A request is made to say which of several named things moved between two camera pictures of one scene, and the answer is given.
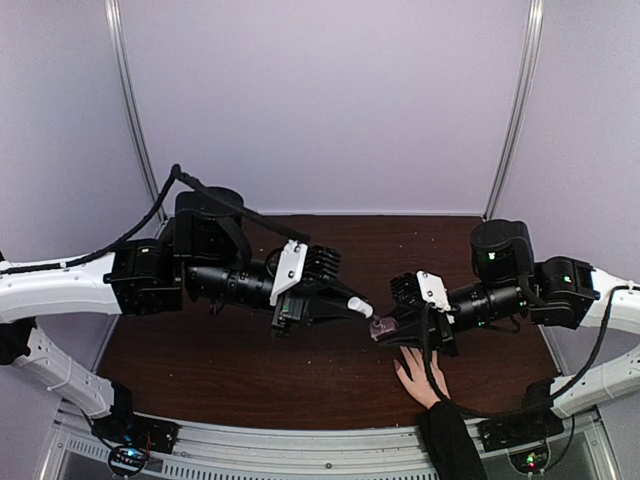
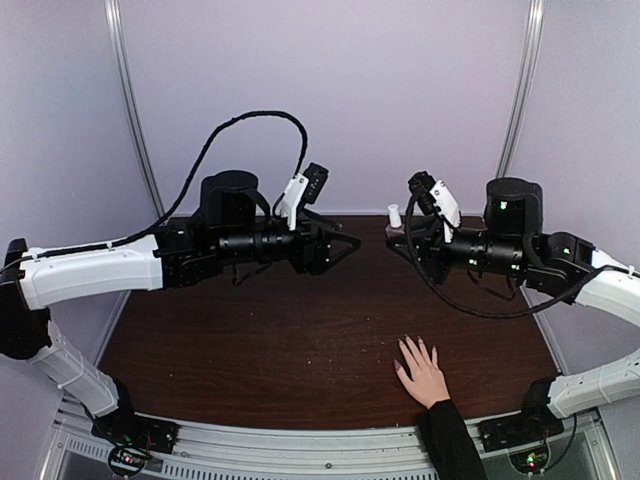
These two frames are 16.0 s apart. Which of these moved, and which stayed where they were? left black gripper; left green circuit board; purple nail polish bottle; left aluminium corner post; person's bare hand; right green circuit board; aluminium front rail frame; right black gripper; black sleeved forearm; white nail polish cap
Moved: white nail polish cap; left black gripper; purple nail polish bottle; right black gripper
Stayed: person's bare hand; right green circuit board; left green circuit board; left aluminium corner post; aluminium front rail frame; black sleeved forearm
